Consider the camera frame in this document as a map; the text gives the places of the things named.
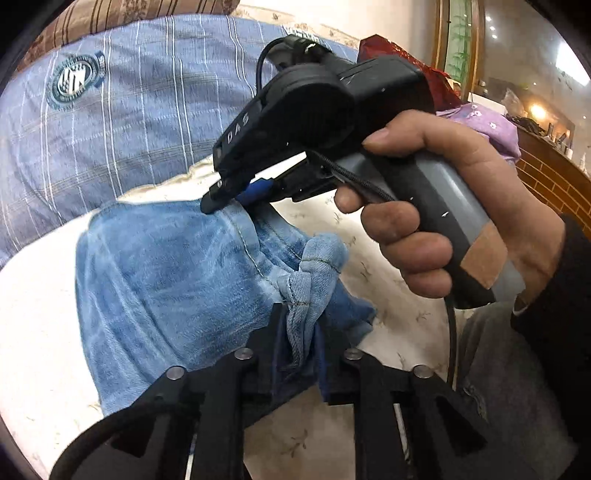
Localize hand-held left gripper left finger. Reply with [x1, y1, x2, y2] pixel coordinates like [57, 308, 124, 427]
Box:
[111, 302, 284, 480]

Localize person's right forearm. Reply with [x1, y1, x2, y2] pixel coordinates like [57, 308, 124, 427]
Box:
[510, 215, 591, 462]

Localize cream leaf print bed sheet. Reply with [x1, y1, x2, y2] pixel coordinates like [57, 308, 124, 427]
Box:
[0, 161, 476, 480]

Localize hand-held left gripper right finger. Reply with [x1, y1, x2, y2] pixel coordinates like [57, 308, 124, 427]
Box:
[316, 323, 490, 480]

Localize black handle cable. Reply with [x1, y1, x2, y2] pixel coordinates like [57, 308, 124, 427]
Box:
[443, 295, 460, 393]

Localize wooden framed mirror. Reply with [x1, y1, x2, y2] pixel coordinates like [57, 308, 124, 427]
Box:
[431, 0, 485, 100]

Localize blue denim pants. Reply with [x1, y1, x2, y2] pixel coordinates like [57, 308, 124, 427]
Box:
[76, 200, 377, 416]

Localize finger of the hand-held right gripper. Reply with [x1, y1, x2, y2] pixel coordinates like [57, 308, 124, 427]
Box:
[235, 178, 296, 206]
[201, 178, 241, 214]

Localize person's right hand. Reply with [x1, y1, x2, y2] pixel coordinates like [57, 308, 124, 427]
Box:
[333, 111, 566, 311]

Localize purple floral cloth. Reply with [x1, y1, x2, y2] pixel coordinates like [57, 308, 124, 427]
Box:
[436, 102, 522, 162]

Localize dark red bag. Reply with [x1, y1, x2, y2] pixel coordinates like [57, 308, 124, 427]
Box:
[358, 34, 462, 114]

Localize person's grey trouser leg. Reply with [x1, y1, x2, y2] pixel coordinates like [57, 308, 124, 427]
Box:
[455, 302, 580, 480]

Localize brick patterned cabinet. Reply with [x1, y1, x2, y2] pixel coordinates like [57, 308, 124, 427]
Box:
[512, 124, 591, 232]

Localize black braided cable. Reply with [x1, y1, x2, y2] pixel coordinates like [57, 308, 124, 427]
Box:
[310, 148, 399, 204]

